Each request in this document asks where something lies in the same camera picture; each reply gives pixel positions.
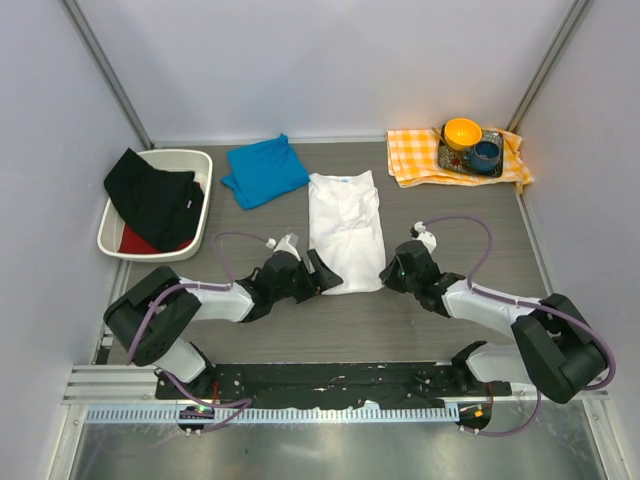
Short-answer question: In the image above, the white t shirt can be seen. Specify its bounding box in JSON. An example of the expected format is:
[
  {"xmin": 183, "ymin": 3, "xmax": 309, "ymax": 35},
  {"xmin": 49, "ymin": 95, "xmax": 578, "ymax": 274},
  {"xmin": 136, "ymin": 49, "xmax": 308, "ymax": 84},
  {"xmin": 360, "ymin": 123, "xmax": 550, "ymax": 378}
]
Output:
[{"xmin": 308, "ymin": 171, "xmax": 386, "ymax": 295}]

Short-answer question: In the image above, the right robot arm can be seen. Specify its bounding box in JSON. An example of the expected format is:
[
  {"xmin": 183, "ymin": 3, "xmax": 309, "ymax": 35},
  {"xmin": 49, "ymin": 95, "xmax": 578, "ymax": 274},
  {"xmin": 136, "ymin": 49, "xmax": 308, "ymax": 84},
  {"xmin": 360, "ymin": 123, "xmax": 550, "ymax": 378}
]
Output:
[{"xmin": 379, "ymin": 240, "xmax": 615, "ymax": 404}]

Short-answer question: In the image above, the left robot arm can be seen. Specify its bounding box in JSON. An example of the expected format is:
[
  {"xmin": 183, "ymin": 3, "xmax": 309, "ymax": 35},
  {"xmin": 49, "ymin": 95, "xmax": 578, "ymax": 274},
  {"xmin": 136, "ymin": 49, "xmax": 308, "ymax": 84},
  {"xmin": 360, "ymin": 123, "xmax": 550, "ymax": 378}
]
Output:
[{"xmin": 103, "ymin": 250, "xmax": 344, "ymax": 398}]

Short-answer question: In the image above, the blue folded t shirt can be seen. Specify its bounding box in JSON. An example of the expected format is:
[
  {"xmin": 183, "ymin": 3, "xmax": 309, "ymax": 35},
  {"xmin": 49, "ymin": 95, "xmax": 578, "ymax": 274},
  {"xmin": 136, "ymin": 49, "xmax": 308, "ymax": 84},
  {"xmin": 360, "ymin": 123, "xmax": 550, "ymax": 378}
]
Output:
[{"xmin": 221, "ymin": 134, "xmax": 309, "ymax": 210}]

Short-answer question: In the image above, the yellow checkered cloth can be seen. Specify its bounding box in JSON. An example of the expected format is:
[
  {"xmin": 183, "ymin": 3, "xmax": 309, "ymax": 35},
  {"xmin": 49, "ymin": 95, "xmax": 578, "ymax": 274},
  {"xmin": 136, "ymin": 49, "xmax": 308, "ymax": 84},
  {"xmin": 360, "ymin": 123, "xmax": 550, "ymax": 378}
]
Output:
[{"xmin": 386, "ymin": 127, "xmax": 534, "ymax": 193}]

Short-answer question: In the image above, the dark patterned tray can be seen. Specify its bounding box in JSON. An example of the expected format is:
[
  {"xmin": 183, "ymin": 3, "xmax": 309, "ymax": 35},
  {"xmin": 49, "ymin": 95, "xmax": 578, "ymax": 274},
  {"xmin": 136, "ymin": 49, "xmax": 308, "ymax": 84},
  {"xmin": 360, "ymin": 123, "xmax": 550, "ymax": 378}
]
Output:
[{"xmin": 436, "ymin": 125, "xmax": 504, "ymax": 178}]

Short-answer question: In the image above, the blue mug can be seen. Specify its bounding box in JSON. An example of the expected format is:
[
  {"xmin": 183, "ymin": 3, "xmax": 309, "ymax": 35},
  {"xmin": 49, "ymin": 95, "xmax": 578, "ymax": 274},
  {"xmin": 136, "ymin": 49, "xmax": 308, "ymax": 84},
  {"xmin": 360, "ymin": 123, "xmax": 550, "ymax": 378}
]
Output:
[{"xmin": 463, "ymin": 141, "xmax": 501, "ymax": 175}]

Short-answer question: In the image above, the black t shirt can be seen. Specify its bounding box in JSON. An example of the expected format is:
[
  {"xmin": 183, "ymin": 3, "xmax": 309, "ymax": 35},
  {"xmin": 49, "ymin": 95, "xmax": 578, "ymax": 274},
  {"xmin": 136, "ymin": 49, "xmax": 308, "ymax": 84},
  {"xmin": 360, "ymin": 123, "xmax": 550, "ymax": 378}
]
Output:
[{"xmin": 103, "ymin": 149, "xmax": 204, "ymax": 252}]

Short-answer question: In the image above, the white plastic bin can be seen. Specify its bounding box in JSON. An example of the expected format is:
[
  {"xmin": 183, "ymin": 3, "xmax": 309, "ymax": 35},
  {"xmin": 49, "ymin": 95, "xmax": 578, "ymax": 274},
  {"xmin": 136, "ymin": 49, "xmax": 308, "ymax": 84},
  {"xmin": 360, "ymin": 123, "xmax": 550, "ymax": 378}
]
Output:
[{"xmin": 97, "ymin": 149, "xmax": 213, "ymax": 263}]

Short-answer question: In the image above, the yellow bowl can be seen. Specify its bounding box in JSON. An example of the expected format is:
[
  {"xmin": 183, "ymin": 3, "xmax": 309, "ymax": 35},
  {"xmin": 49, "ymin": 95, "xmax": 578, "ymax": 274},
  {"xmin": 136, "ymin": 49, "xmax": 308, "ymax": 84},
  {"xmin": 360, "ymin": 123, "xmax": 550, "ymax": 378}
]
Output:
[{"xmin": 443, "ymin": 117, "xmax": 483, "ymax": 151}]

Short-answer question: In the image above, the red t shirt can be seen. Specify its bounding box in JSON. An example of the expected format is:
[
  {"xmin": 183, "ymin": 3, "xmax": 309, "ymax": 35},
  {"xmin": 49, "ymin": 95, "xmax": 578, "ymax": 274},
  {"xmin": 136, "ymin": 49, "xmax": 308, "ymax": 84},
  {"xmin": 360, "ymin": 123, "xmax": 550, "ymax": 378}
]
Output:
[{"xmin": 119, "ymin": 182, "xmax": 204, "ymax": 255}]

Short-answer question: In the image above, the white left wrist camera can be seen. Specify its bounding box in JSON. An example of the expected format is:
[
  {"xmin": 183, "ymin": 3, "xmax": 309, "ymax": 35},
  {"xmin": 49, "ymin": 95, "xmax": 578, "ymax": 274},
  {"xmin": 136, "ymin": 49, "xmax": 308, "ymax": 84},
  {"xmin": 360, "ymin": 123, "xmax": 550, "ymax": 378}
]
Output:
[{"xmin": 265, "ymin": 233, "xmax": 301, "ymax": 261}]

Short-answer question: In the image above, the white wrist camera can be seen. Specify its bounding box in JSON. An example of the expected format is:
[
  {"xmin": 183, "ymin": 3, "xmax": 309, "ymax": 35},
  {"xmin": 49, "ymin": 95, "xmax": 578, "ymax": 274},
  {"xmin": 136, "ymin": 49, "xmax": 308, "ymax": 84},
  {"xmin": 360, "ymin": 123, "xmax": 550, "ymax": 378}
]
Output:
[
  {"xmin": 265, "ymin": 233, "xmax": 301, "ymax": 261},
  {"xmin": 410, "ymin": 222, "xmax": 437, "ymax": 253}
]

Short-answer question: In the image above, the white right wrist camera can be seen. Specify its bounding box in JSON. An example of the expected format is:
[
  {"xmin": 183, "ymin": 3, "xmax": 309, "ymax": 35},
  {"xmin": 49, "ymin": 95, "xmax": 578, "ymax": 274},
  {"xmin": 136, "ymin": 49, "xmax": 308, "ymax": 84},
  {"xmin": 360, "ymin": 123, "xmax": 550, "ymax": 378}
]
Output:
[{"xmin": 410, "ymin": 222, "xmax": 437, "ymax": 253}]

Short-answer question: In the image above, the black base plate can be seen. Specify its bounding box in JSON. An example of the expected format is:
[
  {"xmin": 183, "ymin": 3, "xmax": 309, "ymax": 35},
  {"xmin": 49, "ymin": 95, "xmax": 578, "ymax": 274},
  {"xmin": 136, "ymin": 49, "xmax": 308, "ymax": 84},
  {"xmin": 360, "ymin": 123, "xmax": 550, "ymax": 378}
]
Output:
[{"xmin": 185, "ymin": 362, "xmax": 512, "ymax": 410}]

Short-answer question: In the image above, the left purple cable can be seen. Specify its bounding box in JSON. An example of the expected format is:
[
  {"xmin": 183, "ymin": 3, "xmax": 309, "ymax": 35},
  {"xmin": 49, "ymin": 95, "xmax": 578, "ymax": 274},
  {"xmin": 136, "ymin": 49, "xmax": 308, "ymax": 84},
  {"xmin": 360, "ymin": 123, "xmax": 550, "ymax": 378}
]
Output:
[{"xmin": 127, "ymin": 230, "xmax": 279, "ymax": 432}]

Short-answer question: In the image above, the slotted cable duct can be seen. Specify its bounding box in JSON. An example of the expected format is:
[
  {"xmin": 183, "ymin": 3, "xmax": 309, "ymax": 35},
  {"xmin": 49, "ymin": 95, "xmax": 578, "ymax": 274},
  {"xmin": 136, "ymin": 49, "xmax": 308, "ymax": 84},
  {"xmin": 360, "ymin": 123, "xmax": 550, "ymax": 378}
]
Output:
[{"xmin": 85, "ymin": 402, "xmax": 459, "ymax": 425}]

